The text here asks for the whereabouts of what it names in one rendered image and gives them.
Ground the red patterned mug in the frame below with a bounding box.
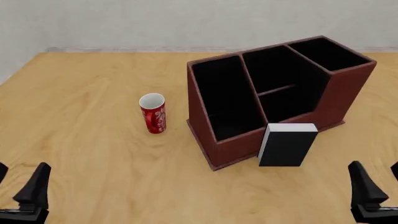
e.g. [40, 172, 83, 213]
[138, 93, 167, 134]

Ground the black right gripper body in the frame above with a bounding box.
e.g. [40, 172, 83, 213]
[350, 202, 398, 224]

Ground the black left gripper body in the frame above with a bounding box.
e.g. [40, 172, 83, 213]
[0, 204, 50, 224]

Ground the red-brown desk caddy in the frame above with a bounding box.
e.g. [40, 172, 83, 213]
[185, 35, 378, 172]

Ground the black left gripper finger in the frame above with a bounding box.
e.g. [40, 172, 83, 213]
[12, 162, 52, 210]
[0, 162, 9, 183]

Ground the black book with white pages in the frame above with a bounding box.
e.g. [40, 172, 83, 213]
[257, 123, 319, 168]

